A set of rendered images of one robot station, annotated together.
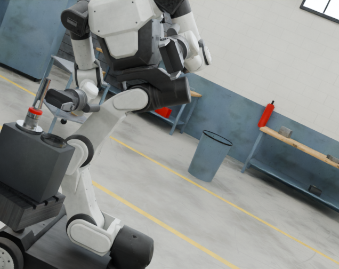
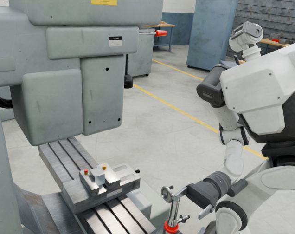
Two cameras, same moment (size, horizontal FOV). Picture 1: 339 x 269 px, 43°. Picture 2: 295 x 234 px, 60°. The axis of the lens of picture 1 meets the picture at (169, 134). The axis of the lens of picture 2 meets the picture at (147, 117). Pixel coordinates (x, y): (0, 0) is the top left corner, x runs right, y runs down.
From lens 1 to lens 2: 94 cm
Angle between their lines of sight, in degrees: 35
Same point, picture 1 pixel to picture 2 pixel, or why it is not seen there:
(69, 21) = (204, 94)
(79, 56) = (221, 120)
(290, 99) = not seen: outside the picture
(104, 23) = (238, 99)
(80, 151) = (233, 222)
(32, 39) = (208, 47)
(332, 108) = not seen: outside the picture
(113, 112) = (263, 188)
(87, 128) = (237, 197)
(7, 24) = (192, 42)
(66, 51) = not seen: hidden behind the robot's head
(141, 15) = (284, 87)
